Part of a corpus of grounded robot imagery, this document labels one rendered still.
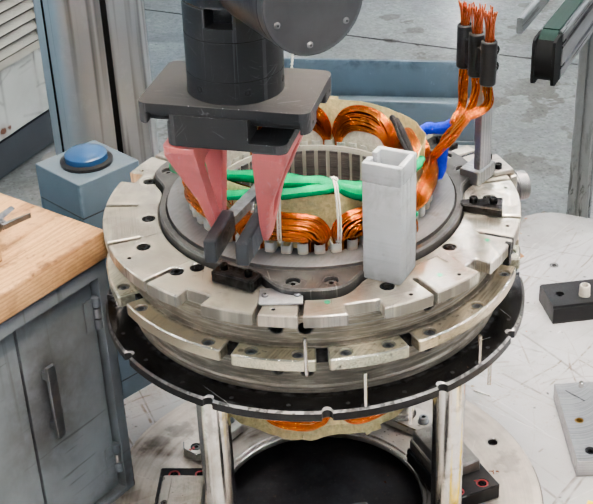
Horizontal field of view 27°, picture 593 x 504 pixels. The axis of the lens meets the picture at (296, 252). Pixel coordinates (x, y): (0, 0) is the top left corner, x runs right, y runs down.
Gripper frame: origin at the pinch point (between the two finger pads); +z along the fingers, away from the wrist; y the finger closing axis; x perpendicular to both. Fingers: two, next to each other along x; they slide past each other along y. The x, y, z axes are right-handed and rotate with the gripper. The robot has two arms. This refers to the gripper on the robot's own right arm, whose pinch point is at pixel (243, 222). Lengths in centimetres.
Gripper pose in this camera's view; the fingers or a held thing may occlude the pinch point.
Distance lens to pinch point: 78.1
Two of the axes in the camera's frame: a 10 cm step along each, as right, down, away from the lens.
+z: 0.3, 8.6, 5.1
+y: 9.7, 0.9, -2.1
